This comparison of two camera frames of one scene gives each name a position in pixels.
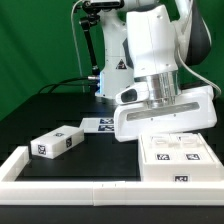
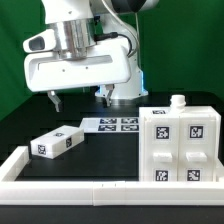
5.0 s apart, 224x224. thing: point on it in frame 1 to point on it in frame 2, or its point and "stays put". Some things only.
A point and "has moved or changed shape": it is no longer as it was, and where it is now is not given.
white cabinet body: (178, 157) stays put
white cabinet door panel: (189, 148) has moved or changed shape
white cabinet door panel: (161, 148) has moved or changed shape
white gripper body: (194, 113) to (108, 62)
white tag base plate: (98, 125) stays put
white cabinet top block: (57, 142) stays put
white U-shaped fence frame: (69, 192) stays put
